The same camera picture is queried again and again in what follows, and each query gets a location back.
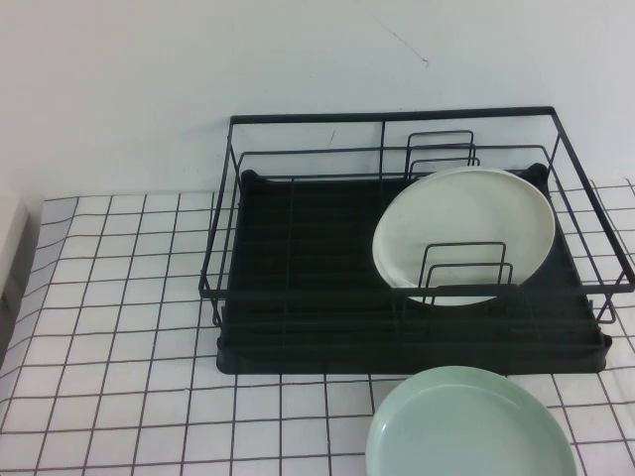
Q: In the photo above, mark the white black-grid tablecloth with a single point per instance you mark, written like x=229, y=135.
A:
x=124, y=347

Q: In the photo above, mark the white round plate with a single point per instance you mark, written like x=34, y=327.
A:
x=461, y=223

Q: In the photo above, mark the light green round plate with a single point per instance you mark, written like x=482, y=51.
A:
x=471, y=436

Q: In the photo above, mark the white box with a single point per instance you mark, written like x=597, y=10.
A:
x=12, y=238

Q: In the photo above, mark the black plastic drip tray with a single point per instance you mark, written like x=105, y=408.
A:
x=322, y=248

